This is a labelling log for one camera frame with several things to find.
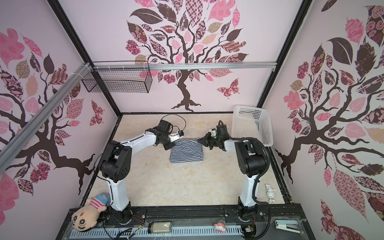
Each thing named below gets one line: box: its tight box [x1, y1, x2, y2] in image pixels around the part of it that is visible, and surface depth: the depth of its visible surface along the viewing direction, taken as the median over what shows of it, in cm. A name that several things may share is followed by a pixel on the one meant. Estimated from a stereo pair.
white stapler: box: [274, 220, 301, 234], surface depth 71 cm
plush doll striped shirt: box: [71, 192, 111, 232], surface depth 70 cm
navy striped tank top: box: [169, 139, 204, 163], surface depth 96 cm
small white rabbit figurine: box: [265, 183, 276, 204], surface depth 80 cm
